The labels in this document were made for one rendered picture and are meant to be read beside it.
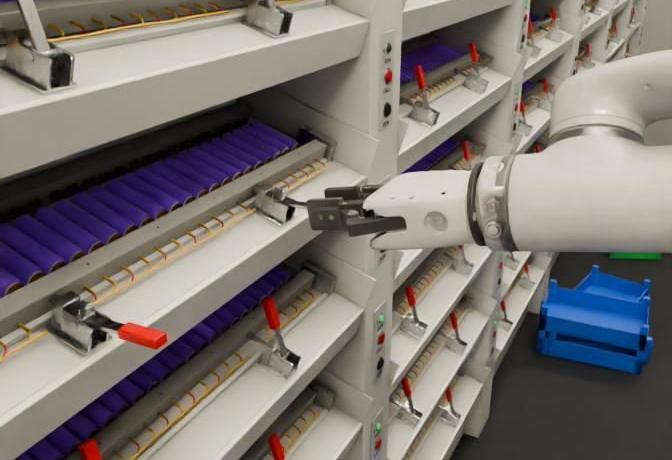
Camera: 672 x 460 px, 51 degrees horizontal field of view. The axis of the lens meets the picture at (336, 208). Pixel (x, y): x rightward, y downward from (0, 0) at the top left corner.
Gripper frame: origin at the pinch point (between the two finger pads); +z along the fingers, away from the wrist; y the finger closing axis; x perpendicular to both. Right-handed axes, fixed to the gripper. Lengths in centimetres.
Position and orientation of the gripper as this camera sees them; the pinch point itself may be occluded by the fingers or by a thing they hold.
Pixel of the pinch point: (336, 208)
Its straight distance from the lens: 69.8
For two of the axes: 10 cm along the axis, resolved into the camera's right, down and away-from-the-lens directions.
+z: -8.7, 0.2, 5.0
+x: -1.8, -9.4, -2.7
